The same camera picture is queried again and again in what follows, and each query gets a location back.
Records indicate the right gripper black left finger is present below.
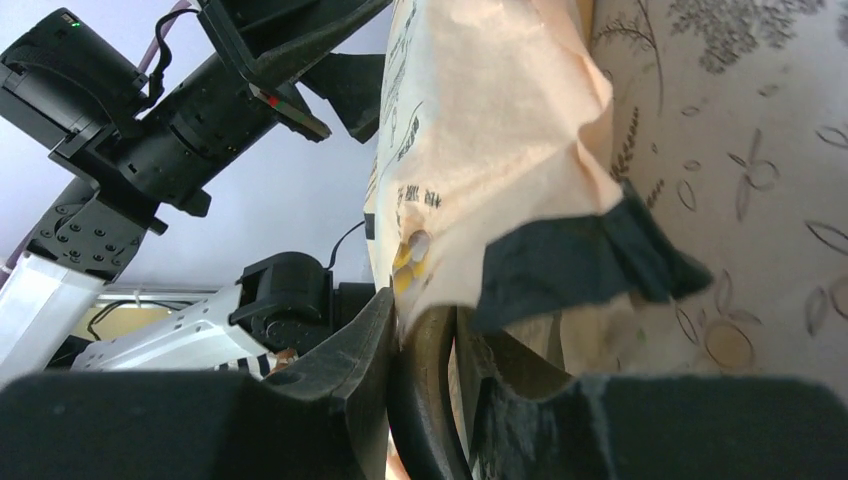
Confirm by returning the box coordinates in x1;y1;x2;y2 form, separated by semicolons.
1;288;395;479

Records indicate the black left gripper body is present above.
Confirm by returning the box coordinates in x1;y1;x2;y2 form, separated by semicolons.
119;39;333;217

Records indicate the grey litter scoop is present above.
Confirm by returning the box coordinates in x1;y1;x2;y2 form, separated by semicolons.
386;307;472;480

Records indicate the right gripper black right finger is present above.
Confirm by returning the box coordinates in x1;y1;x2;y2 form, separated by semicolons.
454;307;848;480

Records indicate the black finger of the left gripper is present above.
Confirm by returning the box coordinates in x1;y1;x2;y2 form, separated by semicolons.
300;53;385;144
198;0;390;90

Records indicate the pink cat litter bag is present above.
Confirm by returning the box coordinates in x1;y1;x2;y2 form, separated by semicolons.
364;1;712;374

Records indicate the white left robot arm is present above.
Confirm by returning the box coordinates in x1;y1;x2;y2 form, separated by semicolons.
1;1;386;383

